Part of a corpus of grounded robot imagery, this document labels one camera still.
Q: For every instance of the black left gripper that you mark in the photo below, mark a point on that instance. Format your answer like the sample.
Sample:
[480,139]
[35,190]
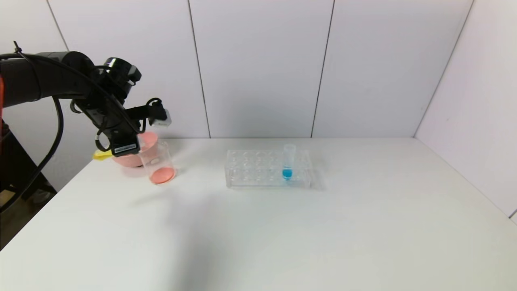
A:
[125,148]

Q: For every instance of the test tube with yellow pigment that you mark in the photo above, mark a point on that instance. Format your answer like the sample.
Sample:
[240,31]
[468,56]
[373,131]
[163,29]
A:
[103,155]

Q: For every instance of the clear glass beaker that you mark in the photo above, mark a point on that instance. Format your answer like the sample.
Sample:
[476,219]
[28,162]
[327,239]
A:
[161,169]

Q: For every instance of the clear acrylic test tube rack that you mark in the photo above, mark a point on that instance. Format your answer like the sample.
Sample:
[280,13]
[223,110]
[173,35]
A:
[250,169]

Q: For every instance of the test tube with blue pigment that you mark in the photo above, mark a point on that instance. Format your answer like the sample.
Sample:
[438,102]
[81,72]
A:
[287,173]

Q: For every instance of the pink plastic bowl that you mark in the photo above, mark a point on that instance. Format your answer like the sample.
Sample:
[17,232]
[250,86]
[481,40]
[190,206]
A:
[125,161]

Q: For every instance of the dark furniture piece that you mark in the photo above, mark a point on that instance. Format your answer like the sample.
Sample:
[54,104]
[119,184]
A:
[20,161]

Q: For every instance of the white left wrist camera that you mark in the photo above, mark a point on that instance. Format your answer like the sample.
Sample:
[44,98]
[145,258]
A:
[161,118]

